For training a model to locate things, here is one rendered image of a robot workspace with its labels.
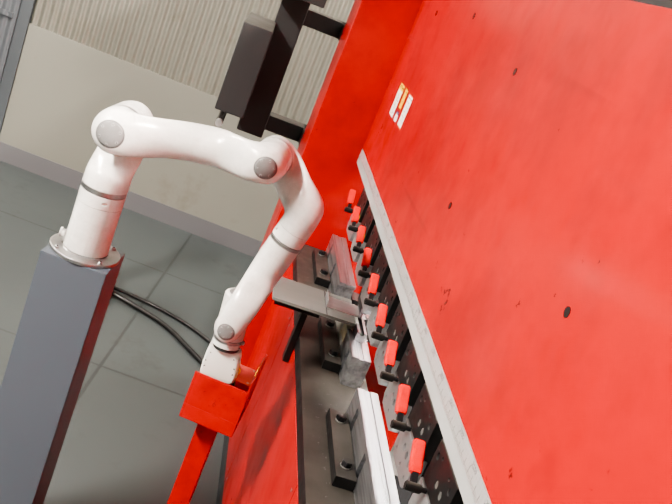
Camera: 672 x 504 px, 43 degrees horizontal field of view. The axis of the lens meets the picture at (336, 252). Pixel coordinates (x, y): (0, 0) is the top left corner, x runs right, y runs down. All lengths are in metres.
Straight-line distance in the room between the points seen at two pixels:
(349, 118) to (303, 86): 2.06
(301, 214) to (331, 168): 1.20
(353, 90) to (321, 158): 0.29
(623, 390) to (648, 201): 0.26
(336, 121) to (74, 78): 2.65
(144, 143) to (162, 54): 3.31
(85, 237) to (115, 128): 0.32
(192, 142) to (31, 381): 0.81
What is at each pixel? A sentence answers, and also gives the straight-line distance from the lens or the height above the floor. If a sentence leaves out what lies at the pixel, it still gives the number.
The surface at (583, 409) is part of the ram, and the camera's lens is 1.16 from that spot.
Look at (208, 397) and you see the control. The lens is 2.41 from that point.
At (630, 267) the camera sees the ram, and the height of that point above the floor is 1.74.
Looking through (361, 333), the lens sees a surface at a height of 0.99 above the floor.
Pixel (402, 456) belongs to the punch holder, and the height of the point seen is 1.13.
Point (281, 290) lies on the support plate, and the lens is 2.58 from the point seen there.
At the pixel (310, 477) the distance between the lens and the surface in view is 2.03.
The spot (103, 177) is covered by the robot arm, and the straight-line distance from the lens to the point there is 2.26.
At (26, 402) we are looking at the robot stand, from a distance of 2.54.
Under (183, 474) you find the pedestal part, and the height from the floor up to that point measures 0.44.
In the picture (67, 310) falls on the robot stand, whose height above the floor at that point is 0.86.
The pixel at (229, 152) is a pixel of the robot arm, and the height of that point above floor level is 1.42.
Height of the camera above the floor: 1.96
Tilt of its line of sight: 18 degrees down
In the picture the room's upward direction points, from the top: 22 degrees clockwise
